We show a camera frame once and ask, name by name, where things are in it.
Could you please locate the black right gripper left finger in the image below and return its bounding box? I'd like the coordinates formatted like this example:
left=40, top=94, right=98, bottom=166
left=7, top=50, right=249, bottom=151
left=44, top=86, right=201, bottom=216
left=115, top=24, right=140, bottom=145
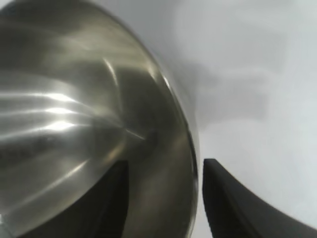
left=84, top=158, right=131, bottom=238

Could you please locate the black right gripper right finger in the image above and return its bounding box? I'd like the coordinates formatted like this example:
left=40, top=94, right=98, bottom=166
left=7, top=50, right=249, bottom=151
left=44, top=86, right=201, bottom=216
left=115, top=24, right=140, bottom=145
left=202, top=158, right=317, bottom=238

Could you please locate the stainless steel mixing bowl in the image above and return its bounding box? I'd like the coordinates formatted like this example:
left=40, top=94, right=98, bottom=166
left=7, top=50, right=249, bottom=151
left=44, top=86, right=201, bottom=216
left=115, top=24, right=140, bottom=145
left=0, top=0, right=201, bottom=238

